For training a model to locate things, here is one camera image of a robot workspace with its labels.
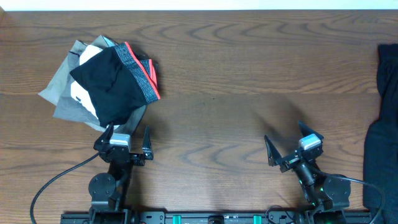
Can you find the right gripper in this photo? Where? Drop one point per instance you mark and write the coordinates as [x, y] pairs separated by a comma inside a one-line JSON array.
[[275, 158]]

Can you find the grey folded garment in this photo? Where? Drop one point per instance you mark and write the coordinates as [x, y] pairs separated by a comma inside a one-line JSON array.
[[58, 92]]

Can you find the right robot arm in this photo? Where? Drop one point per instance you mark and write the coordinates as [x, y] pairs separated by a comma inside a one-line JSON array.
[[328, 194]]

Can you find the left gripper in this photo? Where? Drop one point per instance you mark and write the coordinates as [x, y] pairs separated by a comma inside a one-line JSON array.
[[125, 155]]

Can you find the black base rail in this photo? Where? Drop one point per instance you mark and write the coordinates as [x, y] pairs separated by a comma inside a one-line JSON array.
[[270, 216]]

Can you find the black shorts with red waistband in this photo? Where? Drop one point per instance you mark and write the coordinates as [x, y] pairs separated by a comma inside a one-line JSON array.
[[118, 82]]

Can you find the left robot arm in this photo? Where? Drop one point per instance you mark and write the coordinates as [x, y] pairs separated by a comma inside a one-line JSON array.
[[108, 190]]

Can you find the black t-shirt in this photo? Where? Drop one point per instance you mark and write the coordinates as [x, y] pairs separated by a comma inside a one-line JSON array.
[[380, 146]]

